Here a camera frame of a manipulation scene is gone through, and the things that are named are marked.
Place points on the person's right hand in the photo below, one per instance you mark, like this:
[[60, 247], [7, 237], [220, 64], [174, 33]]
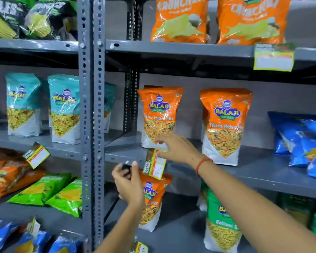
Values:
[[181, 151]]

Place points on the person's left hand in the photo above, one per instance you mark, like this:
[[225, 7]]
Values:
[[130, 191]]

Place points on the person's right thumb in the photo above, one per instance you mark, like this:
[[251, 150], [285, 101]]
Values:
[[164, 154]]

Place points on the person's left thumb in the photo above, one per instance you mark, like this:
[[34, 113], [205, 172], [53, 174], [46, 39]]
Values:
[[135, 171]]

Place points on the person's left forearm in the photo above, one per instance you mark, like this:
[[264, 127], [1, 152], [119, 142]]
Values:
[[121, 231]]

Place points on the person's right forearm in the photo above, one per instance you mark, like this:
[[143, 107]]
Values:
[[252, 208]]

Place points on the orange snack mix packet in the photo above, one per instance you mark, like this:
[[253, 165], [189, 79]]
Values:
[[152, 202], [225, 123], [159, 113]]

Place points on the red wrist band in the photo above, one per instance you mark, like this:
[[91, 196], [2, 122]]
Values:
[[201, 164]]

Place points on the grey metal shelving rack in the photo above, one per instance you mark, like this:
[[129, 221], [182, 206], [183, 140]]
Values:
[[98, 129], [85, 129]]

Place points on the green sev snack packet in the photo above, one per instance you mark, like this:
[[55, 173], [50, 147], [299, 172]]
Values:
[[202, 197], [221, 223]]

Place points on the bright green chips packet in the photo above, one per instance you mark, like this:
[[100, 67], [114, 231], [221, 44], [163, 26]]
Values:
[[67, 197], [39, 188]]

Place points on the teal snack mix packet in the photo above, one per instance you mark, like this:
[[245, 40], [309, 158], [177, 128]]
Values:
[[64, 110], [109, 102], [22, 105]]

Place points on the large orange chips packet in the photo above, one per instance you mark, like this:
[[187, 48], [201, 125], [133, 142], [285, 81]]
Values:
[[179, 21], [252, 21]]

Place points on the dark green snack packet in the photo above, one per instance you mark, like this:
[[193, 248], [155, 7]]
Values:
[[297, 208]]

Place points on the black and green snack packet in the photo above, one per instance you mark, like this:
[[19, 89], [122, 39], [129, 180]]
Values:
[[5, 18], [50, 18]]

